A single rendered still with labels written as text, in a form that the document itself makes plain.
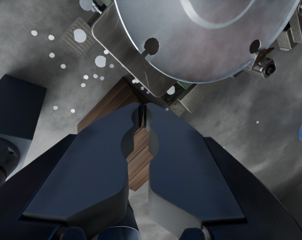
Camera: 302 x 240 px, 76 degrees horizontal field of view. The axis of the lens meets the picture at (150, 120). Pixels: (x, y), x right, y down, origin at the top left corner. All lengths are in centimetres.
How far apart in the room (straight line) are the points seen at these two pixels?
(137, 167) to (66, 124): 49
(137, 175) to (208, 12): 89
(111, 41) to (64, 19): 79
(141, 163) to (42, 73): 66
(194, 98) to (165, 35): 27
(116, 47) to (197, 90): 30
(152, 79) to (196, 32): 9
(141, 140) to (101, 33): 70
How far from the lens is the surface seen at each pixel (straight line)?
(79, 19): 88
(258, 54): 38
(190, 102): 52
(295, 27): 49
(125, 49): 27
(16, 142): 74
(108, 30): 26
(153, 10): 27
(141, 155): 97
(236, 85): 155
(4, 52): 111
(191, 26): 30
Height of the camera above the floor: 104
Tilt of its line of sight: 53 degrees down
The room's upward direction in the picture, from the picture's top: 147 degrees clockwise
